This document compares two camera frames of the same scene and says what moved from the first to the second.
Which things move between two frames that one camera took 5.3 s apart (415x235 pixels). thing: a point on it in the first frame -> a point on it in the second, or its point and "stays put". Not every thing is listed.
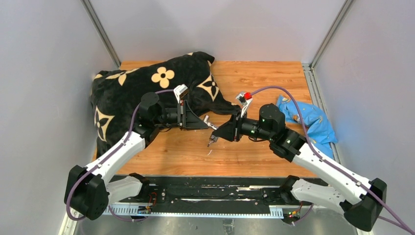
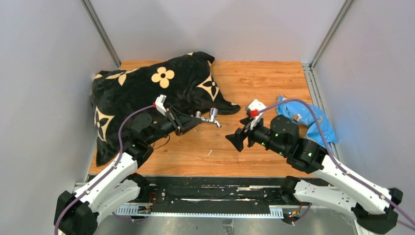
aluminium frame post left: (89, 8) stays put
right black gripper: (231, 130) -> (240, 134)
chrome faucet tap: (214, 138) -> (214, 112)
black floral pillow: (116, 94) stays put
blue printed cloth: (318, 128) stays put
